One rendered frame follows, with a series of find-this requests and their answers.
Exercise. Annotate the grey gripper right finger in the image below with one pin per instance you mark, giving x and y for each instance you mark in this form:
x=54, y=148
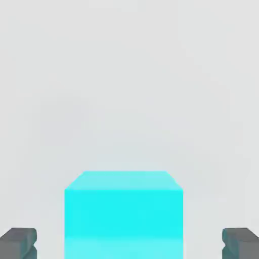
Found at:
x=241, y=243

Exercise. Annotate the small cyan cube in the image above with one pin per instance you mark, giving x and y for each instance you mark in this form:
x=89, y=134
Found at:
x=123, y=218

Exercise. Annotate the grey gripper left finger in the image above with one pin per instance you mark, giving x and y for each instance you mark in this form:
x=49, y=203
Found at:
x=17, y=243

